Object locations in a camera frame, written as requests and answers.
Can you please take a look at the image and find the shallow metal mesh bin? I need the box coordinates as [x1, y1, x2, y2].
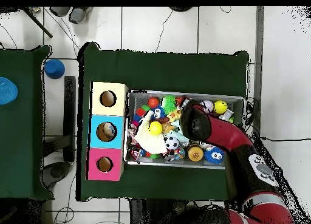
[123, 89, 246, 170]

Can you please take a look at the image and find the green spiky ball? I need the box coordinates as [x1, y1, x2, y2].
[161, 95, 177, 114]

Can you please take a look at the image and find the blue round lid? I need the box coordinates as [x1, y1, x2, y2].
[0, 76, 19, 105]

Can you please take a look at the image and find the black pole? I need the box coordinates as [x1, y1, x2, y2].
[22, 7, 53, 39]

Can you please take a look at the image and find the dark green table cloth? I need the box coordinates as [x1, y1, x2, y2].
[0, 45, 55, 202]
[76, 41, 251, 206]

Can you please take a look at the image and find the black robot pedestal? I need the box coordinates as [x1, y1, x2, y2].
[128, 198, 188, 224]

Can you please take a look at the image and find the cream muslin cloth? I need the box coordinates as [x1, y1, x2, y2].
[134, 110, 168, 155]

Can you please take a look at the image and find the white baseball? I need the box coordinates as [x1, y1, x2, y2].
[200, 100, 214, 114]

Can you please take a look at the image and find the toy hamburger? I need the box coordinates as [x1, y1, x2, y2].
[187, 145, 204, 162]

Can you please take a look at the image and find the dark grey round seat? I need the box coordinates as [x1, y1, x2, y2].
[42, 161, 72, 188]

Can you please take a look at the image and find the light teal muslin cloth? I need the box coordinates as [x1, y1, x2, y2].
[167, 120, 185, 143]

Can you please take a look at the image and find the blue spiky toy with eyes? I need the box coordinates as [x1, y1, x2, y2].
[203, 146, 225, 165]

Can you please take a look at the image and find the yellow tennis ball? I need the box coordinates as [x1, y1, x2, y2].
[148, 121, 163, 137]

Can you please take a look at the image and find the black round stand base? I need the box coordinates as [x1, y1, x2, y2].
[168, 6, 194, 13]

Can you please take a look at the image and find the orange red ball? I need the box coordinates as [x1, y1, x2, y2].
[147, 97, 160, 109]

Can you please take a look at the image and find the person's grey shoe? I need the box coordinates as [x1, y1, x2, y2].
[49, 6, 71, 18]
[68, 6, 89, 25]

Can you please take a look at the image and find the crushed clear bottle blue label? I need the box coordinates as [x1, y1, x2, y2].
[106, 123, 117, 138]

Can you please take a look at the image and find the orange striped tiger plush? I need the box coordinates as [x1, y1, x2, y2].
[175, 95, 189, 107]

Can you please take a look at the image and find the yellow smiley ball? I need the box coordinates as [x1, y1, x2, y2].
[213, 100, 228, 115]

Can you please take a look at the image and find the black floor cable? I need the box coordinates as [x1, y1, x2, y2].
[259, 136, 311, 143]

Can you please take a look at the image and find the wooden box with three holes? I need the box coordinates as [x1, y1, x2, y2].
[85, 81, 129, 182]

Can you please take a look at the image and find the blue plastic cup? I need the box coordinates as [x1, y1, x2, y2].
[44, 58, 66, 80]

